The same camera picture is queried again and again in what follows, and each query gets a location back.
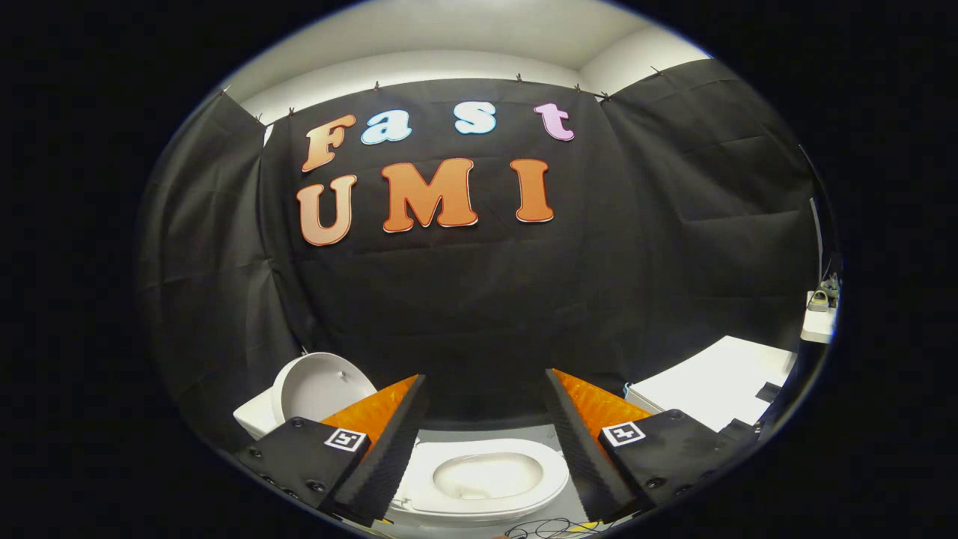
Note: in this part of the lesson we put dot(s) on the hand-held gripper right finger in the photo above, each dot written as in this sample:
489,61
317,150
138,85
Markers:
580,464

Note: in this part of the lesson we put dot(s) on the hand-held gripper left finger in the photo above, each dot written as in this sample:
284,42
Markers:
382,464

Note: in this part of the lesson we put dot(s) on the white toilet lid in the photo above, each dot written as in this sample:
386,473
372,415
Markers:
318,385

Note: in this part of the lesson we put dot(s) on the white ceramic toilet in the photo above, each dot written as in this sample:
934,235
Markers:
257,419

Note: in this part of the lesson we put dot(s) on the yellow floor tape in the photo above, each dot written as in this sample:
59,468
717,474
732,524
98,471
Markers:
584,527

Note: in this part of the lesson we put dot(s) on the white drawer cabinet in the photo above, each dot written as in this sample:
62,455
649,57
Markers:
711,382

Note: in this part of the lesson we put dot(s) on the black backdrop cloth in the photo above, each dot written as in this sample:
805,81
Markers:
479,299

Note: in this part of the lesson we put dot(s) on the white desk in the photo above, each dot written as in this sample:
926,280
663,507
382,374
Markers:
817,326

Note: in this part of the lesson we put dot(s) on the dark computer monitor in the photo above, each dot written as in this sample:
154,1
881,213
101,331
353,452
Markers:
816,239

